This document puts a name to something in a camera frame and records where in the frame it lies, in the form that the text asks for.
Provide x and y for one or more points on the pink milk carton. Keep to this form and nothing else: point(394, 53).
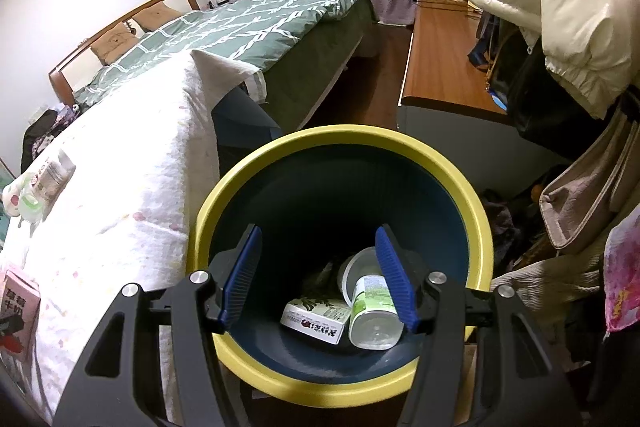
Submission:
point(20, 302)

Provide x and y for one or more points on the clear green plastic packaging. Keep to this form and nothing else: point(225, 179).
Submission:
point(22, 204)

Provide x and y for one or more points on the yellow rimmed dark bin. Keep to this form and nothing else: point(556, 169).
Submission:
point(325, 207)

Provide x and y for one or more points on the pink floral cloth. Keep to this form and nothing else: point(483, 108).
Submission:
point(625, 277)

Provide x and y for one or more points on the brown bear pillow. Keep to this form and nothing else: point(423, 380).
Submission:
point(112, 44)
point(157, 17)

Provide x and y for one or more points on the dark hanging bags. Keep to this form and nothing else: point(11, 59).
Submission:
point(540, 97)

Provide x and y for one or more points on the green white plastic bottle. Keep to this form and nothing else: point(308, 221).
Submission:
point(370, 327)

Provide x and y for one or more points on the green checked duvet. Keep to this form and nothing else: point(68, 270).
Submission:
point(225, 32)

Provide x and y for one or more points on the small white plastic bottle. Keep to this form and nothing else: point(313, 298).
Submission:
point(52, 177)

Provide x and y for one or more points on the wooden bed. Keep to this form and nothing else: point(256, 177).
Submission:
point(325, 72)

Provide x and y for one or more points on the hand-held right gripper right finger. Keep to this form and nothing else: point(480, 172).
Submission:
point(397, 282)

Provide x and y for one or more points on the white pudding cup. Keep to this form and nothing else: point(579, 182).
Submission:
point(360, 264)

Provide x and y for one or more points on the beige bag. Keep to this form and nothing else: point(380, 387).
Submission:
point(585, 197)

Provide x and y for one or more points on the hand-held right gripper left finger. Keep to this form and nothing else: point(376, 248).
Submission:
point(240, 282)

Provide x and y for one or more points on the white green cardboard box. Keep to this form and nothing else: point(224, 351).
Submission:
point(315, 322)

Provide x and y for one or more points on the wooden low cabinet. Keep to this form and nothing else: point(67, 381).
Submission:
point(440, 67)

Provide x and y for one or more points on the dark clothes heap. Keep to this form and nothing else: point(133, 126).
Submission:
point(42, 132)

